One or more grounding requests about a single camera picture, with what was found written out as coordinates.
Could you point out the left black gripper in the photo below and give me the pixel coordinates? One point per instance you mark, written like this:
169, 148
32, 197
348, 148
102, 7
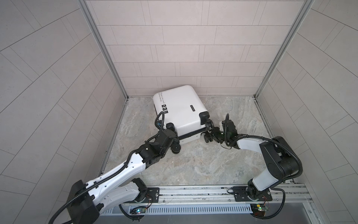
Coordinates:
174, 135

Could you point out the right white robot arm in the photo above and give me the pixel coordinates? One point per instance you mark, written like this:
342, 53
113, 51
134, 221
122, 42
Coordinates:
281, 161

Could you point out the right green circuit board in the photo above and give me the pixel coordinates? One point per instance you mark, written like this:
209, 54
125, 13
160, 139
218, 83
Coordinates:
259, 210

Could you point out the left green circuit board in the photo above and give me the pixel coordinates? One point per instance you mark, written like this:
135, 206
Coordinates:
138, 210

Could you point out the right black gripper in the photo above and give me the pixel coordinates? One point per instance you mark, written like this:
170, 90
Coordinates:
213, 133

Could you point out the aluminium mounting rail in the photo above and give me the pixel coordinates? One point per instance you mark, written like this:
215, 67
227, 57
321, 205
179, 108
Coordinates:
195, 194

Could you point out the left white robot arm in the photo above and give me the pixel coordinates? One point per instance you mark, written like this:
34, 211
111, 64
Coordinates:
87, 200

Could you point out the green circuit board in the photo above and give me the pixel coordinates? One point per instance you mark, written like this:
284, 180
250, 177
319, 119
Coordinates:
259, 210
138, 210

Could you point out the black suitcase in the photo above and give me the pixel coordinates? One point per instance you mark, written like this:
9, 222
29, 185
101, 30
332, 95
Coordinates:
184, 113

